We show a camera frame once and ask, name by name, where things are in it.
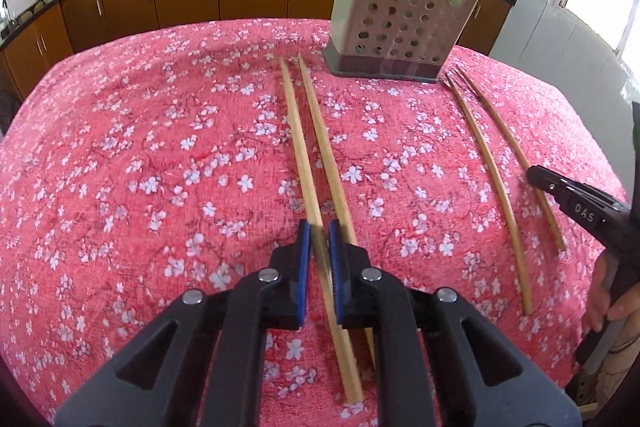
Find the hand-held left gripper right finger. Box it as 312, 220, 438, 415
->
327, 219, 583, 427

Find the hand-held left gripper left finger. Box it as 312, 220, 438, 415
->
52, 219, 313, 427

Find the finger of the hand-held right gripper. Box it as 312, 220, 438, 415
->
526, 165, 572, 204

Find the person's right hand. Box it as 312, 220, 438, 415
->
581, 251, 640, 339

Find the pink floral tablecloth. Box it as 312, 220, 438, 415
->
0, 18, 631, 427

